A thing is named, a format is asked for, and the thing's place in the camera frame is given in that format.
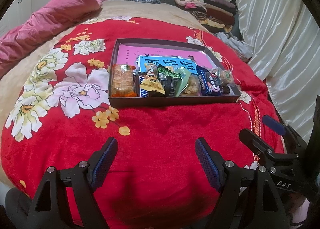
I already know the pink quilt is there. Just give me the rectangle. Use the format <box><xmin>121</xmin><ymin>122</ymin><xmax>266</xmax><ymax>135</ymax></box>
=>
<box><xmin>0</xmin><ymin>0</ymin><xmax>103</xmax><ymax>77</ymax></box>

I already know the round green label pastry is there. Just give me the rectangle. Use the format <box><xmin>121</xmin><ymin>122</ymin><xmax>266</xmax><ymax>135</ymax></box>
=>
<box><xmin>217</xmin><ymin>68</ymin><xmax>235</xmax><ymax>87</ymax></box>

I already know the orange fried snack packet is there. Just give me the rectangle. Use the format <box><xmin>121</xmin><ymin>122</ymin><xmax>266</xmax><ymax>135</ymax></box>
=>
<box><xmin>175</xmin><ymin>67</ymin><xmax>192</xmax><ymax>96</ymax></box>

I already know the yellow triangular snack packet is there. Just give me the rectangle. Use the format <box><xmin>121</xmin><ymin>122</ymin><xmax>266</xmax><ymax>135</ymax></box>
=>
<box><xmin>139</xmin><ymin>65</ymin><xmax>166</xmax><ymax>96</ymax></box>

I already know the red floral blanket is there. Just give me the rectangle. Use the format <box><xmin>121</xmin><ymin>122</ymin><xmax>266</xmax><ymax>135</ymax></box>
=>
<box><xmin>0</xmin><ymin>17</ymin><xmax>288</xmax><ymax>229</ymax></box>

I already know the clear packet brown cake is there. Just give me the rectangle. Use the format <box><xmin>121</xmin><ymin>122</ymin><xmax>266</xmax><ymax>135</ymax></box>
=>
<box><xmin>181</xmin><ymin>75</ymin><xmax>202</xmax><ymax>96</ymax></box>

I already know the orange crispy snack packet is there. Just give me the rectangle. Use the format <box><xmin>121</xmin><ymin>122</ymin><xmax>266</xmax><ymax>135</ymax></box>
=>
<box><xmin>111</xmin><ymin>64</ymin><xmax>137</xmax><ymax>98</ymax></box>

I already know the green pea snack packet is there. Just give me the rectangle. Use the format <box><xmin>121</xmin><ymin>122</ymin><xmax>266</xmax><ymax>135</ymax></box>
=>
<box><xmin>156</xmin><ymin>66</ymin><xmax>185</xmax><ymax>97</ymax></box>

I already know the brown chocolate bar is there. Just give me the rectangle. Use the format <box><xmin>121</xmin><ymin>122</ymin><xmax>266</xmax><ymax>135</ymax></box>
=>
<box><xmin>135</xmin><ymin>73</ymin><xmax>150</xmax><ymax>98</ymax></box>

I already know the person's right forearm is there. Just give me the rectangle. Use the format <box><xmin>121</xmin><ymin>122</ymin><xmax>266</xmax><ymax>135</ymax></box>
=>
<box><xmin>291</xmin><ymin>191</ymin><xmax>320</xmax><ymax>228</ymax></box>

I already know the blue cookie packet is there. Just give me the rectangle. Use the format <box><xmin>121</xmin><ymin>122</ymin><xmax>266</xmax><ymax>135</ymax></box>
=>
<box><xmin>195</xmin><ymin>65</ymin><xmax>222</xmax><ymax>96</ymax></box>

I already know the stack of folded clothes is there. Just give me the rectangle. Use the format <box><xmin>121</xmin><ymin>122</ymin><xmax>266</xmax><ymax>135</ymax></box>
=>
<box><xmin>174</xmin><ymin>0</ymin><xmax>237</xmax><ymax>32</ymax></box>

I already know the clear packet red snack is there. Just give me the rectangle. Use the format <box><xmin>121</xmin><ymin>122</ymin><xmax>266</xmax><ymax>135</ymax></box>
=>
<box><xmin>211</xmin><ymin>67</ymin><xmax>224</xmax><ymax>81</ymax></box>

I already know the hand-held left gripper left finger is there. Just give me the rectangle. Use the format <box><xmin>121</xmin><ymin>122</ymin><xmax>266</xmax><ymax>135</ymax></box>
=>
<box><xmin>25</xmin><ymin>137</ymin><xmax>118</xmax><ymax>229</ymax></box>

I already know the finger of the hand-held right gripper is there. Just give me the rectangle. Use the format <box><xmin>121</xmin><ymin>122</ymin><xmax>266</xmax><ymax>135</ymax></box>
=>
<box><xmin>239</xmin><ymin>128</ymin><xmax>275</xmax><ymax>168</ymax></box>
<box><xmin>262</xmin><ymin>115</ymin><xmax>308</xmax><ymax>154</ymax></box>

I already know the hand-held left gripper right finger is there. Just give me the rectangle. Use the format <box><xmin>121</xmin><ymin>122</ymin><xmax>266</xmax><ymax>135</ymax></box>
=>
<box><xmin>195</xmin><ymin>137</ymin><xmax>288</xmax><ymax>229</ymax></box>

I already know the dark cardboard box tray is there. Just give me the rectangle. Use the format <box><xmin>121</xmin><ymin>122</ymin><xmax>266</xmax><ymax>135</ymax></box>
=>
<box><xmin>108</xmin><ymin>38</ymin><xmax>242</xmax><ymax>108</ymax></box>

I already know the white crumpled cloth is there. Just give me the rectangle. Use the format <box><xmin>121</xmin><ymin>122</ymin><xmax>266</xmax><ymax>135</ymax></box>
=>
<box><xmin>216</xmin><ymin>32</ymin><xmax>253</xmax><ymax>56</ymax></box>

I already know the pink book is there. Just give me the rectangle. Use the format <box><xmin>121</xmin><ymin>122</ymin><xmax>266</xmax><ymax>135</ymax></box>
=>
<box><xmin>117</xmin><ymin>44</ymin><xmax>213</xmax><ymax>75</ymax></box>

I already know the white wardrobe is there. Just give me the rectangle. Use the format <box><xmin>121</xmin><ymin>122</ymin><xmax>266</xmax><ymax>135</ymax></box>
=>
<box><xmin>0</xmin><ymin>0</ymin><xmax>33</xmax><ymax>37</ymax></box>

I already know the person's dark grey clothing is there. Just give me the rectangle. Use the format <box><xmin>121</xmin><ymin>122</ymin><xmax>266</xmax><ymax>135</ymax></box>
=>
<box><xmin>5</xmin><ymin>189</ymin><xmax>33</xmax><ymax>229</ymax></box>

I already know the white satin curtain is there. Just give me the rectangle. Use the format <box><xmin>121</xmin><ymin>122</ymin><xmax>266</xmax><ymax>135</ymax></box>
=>
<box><xmin>235</xmin><ymin>0</ymin><xmax>320</xmax><ymax>144</ymax></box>

